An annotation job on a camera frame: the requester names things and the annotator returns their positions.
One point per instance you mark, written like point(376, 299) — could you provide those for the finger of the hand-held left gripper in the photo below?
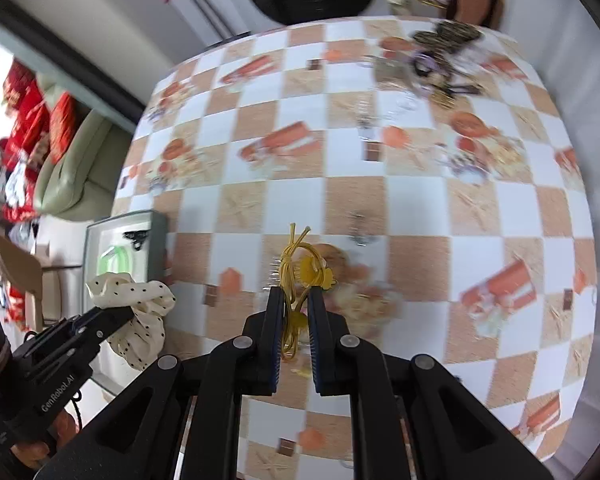
point(105, 324)

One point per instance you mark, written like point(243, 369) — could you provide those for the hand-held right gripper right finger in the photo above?
point(316, 332)

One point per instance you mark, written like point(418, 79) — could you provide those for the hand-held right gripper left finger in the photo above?
point(278, 332)

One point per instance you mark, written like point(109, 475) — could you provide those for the white polka dot scrunchie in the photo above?
point(145, 300)

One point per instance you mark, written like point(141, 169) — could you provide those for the grey rectangular tray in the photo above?
point(105, 237)

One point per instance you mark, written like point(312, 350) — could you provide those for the pile of assorted jewelry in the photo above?
point(420, 72)

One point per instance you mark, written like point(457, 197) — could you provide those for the person's left hand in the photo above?
point(62, 425)

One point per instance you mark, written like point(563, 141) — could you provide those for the green translucent bangle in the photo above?
point(102, 260)

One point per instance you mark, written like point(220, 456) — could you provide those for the black claw hair clip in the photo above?
point(137, 237)

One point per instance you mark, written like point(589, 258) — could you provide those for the tan chair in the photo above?
point(15, 270)

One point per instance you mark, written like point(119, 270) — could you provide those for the light green sofa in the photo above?
point(80, 170)

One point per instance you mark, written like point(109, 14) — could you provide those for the red cushion with gold pattern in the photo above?
point(64, 125)

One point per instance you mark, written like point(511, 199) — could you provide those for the red cushion with white print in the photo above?
point(32, 120)

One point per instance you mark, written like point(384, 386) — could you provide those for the leopard print hair bow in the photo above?
point(445, 34)

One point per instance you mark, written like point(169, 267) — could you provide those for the brown slipper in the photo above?
point(470, 2)
point(497, 5)

